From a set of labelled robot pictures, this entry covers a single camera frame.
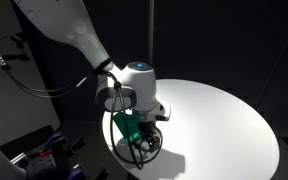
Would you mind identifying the grey cable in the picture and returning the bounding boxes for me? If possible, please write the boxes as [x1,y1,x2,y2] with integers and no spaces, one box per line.
[0,24,97,100]

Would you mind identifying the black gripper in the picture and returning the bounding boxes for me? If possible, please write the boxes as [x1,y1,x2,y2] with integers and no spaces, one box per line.
[137,121,162,152]

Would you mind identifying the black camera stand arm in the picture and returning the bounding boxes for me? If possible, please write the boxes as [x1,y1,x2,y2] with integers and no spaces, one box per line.
[0,32,31,65]

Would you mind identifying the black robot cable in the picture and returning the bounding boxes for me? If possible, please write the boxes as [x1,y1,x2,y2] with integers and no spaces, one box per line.
[109,81,164,171]

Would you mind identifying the black clamp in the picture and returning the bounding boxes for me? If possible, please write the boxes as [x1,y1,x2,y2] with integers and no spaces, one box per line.
[61,134,87,157]

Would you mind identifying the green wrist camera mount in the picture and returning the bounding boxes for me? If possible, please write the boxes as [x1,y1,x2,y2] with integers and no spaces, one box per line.
[112,111,142,145]

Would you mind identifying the purple handled clamp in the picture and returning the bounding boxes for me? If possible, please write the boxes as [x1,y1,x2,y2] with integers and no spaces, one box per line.
[38,131,64,158]

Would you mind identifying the grey vertical metal pole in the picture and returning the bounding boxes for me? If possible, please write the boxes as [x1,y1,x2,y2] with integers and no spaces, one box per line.
[147,0,155,80]

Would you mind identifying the perforated metal breadboard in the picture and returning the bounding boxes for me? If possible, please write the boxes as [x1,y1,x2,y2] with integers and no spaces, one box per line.
[23,153,64,180]

